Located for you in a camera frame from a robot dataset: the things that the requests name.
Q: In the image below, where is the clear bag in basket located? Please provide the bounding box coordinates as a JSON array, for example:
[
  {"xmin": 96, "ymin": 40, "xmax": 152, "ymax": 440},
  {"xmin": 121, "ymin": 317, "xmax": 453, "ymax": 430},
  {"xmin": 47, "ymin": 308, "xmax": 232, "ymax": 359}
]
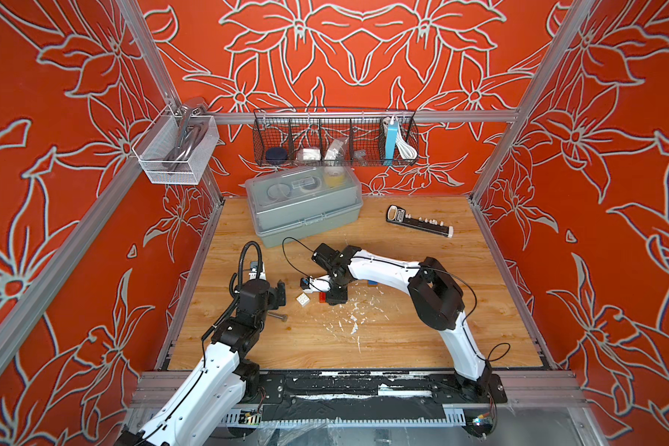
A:
[{"xmin": 323, "ymin": 138, "xmax": 349, "ymax": 167}]

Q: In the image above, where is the yellow tape roll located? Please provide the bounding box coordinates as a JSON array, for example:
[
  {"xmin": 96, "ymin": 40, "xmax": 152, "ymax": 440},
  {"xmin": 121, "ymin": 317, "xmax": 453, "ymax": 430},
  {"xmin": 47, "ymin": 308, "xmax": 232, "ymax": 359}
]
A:
[{"xmin": 323, "ymin": 167, "xmax": 346, "ymax": 189}]

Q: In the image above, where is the clear plastic wall bin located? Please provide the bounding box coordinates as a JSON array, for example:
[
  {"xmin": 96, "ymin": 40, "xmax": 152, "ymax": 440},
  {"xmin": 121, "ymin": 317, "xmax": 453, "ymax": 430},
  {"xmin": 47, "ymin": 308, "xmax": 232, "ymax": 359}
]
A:
[{"xmin": 132, "ymin": 107, "xmax": 220, "ymax": 185}]

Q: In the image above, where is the white box in basket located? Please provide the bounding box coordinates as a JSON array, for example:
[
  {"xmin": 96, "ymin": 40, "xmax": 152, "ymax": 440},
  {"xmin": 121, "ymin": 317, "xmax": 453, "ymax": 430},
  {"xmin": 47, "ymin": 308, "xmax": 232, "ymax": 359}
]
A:
[{"xmin": 297, "ymin": 147, "xmax": 321, "ymax": 162}]

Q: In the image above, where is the grey green plastic toolbox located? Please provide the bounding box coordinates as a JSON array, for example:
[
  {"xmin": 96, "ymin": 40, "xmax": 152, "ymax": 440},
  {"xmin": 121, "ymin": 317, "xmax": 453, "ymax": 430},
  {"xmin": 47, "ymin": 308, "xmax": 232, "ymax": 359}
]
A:
[{"xmin": 245, "ymin": 167, "xmax": 363, "ymax": 248}]

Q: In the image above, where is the black wire wall basket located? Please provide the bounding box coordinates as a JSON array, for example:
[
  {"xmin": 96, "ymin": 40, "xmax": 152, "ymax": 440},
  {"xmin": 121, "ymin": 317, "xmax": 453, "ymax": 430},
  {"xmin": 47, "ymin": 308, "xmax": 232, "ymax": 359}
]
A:
[{"xmin": 252, "ymin": 107, "xmax": 420, "ymax": 167}]

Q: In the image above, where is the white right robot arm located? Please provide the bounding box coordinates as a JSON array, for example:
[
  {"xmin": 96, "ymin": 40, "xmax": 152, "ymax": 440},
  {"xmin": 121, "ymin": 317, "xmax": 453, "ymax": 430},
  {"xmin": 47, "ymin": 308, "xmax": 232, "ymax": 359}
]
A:
[{"xmin": 300, "ymin": 243, "xmax": 492, "ymax": 401}]

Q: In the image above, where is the light blue box in basket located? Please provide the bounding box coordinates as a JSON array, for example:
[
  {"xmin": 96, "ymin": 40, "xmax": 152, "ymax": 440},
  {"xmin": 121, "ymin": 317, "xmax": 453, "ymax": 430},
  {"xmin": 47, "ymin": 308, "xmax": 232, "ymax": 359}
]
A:
[{"xmin": 383, "ymin": 116, "xmax": 399, "ymax": 167}]

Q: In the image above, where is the white slotted cable duct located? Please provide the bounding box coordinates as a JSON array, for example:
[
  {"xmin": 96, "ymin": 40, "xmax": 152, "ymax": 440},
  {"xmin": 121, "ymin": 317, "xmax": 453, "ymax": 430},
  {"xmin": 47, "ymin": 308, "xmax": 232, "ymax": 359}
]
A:
[{"xmin": 222, "ymin": 406, "xmax": 466, "ymax": 429}]

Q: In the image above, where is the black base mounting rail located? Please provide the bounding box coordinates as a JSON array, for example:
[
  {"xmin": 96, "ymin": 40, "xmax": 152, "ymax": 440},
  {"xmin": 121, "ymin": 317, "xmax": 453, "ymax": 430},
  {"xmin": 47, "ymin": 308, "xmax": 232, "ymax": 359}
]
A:
[{"xmin": 243, "ymin": 369, "xmax": 508, "ymax": 424}]

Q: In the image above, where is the metal tool in bin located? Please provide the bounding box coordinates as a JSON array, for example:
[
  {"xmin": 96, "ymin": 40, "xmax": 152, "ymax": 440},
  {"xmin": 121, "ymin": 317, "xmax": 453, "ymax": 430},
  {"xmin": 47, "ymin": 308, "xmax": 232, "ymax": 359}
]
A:
[{"xmin": 164, "ymin": 101, "xmax": 208, "ymax": 172}]

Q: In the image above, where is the grey metal bolt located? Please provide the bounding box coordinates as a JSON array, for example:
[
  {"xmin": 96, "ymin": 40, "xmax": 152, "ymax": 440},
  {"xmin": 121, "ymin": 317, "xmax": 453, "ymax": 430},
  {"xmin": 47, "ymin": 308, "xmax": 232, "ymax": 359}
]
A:
[{"xmin": 268, "ymin": 311, "xmax": 288, "ymax": 323}]

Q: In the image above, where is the dark round tin in basket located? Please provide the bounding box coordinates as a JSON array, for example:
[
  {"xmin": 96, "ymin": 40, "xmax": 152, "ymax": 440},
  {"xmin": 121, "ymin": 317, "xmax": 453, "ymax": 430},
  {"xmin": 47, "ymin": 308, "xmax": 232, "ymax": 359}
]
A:
[{"xmin": 265, "ymin": 147, "xmax": 288, "ymax": 165}]

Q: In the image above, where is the white cable in basket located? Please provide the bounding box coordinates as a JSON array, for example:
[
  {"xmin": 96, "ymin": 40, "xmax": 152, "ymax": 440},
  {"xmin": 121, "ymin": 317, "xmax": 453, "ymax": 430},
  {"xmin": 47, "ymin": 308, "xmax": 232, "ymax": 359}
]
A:
[{"xmin": 394, "ymin": 125, "xmax": 416, "ymax": 162}]

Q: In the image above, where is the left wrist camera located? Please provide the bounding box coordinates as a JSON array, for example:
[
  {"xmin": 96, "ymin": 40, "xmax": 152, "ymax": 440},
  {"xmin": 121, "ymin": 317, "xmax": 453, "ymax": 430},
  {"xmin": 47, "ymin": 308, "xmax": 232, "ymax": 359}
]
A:
[{"xmin": 249, "ymin": 262, "xmax": 266, "ymax": 280}]

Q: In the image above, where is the white small lego brick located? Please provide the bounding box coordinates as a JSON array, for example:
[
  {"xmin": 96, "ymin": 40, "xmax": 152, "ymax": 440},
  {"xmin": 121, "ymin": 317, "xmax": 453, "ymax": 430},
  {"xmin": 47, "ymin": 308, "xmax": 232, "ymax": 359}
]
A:
[{"xmin": 297, "ymin": 293, "xmax": 310, "ymax": 307}]

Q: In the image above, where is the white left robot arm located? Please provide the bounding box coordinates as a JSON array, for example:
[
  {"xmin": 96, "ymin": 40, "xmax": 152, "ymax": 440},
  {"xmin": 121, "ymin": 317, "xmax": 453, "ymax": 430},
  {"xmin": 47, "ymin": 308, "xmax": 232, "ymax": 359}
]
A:
[{"xmin": 115, "ymin": 278, "xmax": 286, "ymax": 445}]

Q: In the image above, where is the dark brown bit holder case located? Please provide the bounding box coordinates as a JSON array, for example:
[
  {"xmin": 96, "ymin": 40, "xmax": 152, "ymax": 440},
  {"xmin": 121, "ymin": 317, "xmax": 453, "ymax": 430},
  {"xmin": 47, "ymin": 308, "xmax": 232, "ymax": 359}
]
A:
[{"xmin": 386, "ymin": 204, "xmax": 455, "ymax": 238}]

